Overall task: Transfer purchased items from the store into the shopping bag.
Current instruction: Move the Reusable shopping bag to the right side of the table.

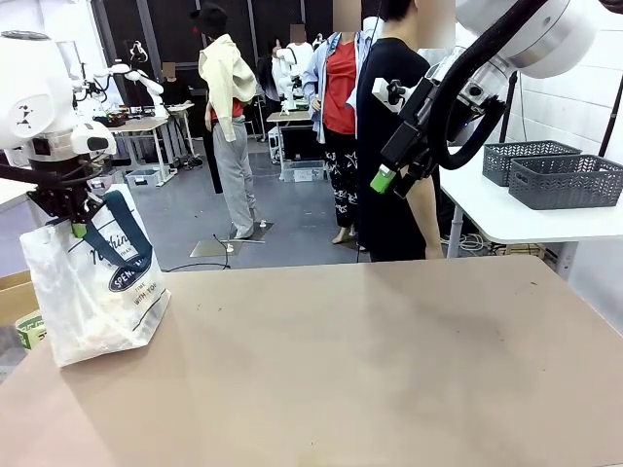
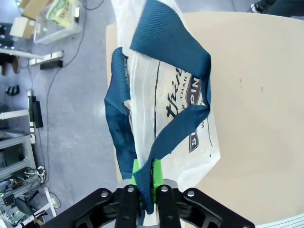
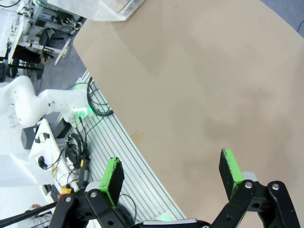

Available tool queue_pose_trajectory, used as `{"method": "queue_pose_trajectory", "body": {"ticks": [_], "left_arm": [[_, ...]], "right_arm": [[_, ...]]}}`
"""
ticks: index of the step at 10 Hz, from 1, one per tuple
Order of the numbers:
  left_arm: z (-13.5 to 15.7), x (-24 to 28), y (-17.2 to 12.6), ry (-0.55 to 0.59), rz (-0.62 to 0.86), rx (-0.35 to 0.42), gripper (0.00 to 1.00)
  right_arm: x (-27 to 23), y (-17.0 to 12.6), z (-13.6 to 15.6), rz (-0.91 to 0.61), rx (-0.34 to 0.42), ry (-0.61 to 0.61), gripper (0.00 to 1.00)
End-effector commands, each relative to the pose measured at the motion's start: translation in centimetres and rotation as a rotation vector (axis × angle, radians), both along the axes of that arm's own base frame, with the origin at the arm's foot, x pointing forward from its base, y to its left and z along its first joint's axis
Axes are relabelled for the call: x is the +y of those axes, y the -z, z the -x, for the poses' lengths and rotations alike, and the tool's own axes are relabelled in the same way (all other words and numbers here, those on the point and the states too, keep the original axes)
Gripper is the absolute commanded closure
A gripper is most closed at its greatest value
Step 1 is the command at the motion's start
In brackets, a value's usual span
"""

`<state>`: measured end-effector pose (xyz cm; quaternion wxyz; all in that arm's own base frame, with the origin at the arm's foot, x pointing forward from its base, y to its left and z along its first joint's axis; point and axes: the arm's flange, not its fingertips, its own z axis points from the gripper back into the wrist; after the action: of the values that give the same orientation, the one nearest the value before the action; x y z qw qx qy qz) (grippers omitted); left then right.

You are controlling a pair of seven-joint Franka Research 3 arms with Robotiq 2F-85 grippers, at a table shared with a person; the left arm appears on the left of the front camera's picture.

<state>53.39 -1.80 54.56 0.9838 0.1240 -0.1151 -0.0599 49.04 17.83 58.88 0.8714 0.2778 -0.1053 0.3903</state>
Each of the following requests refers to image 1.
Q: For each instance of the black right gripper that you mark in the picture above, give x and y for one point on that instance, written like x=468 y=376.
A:
x=406 y=138

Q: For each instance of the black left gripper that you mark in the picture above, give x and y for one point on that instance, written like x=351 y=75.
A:
x=61 y=200

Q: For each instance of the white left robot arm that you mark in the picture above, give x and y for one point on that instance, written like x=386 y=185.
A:
x=29 y=87

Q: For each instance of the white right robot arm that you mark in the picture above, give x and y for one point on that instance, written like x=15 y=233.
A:
x=545 y=29

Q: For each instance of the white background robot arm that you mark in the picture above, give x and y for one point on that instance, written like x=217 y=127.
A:
x=151 y=90

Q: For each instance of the person's bare forearm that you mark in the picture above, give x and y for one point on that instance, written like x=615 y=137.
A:
x=430 y=219

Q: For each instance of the person in black clothes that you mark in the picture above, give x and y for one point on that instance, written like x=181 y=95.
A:
x=384 y=219

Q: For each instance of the clear plastic storage box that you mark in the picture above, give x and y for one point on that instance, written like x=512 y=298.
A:
x=304 y=171

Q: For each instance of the white plastic bin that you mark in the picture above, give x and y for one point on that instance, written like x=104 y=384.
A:
x=143 y=177

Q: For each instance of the black equipment case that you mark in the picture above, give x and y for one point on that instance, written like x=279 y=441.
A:
x=302 y=143

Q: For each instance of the mannequin blue shirt red top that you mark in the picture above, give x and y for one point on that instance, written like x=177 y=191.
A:
x=340 y=97

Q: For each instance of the brown cardboard box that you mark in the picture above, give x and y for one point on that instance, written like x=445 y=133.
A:
x=17 y=297

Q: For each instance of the green printed white sack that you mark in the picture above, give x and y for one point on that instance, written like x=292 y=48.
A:
x=30 y=333

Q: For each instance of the small grey plastic basket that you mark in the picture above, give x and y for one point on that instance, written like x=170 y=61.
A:
x=501 y=160

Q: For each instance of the grey background desk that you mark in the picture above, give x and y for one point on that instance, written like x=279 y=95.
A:
x=146 y=124

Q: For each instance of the background person white shirt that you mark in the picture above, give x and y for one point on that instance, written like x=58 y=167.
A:
x=293 y=58

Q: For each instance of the white side table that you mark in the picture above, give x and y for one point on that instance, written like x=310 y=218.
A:
x=535 y=224

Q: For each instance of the background person dark clothes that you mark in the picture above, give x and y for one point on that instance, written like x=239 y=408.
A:
x=170 y=85

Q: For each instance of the large grey plastic basket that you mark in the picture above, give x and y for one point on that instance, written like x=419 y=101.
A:
x=564 y=182

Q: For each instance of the mannequin beige jacket grey pants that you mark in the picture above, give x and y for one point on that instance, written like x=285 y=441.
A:
x=226 y=78

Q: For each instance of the black light stand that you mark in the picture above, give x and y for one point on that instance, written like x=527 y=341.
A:
x=611 y=126

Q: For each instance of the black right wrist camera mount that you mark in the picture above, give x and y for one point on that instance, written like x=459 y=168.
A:
x=410 y=181

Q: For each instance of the metal mannequin base plate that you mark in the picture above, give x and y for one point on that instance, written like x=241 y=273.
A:
x=209 y=249

